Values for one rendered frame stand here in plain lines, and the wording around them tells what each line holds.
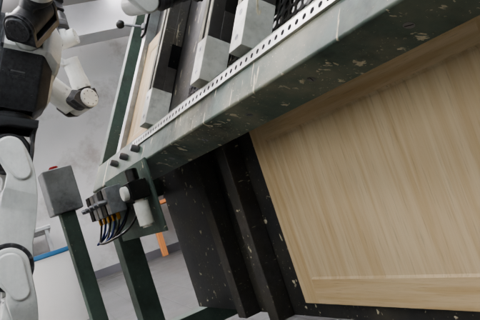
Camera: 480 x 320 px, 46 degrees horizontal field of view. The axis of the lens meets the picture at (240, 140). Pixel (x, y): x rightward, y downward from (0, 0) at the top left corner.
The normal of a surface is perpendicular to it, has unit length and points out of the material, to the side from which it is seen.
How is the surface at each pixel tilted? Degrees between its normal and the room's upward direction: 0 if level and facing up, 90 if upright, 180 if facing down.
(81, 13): 90
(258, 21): 90
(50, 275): 94
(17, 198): 112
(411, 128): 90
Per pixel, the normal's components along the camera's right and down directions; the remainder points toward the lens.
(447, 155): -0.84, 0.24
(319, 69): -0.15, 0.94
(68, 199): 0.45, -0.22
